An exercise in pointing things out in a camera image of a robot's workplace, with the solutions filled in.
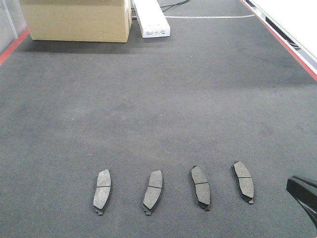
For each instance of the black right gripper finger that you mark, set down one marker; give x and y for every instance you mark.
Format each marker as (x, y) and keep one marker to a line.
(304, 191)

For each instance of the grey brake pad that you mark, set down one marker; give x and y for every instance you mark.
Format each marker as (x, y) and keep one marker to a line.
(103, 192)
(153, 192)
(201, 187)
(244, 181)

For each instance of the long white box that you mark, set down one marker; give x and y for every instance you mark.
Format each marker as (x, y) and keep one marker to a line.
(151, 20)

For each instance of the brown cardboard box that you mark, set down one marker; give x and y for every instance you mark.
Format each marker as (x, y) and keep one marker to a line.
(78, 20)

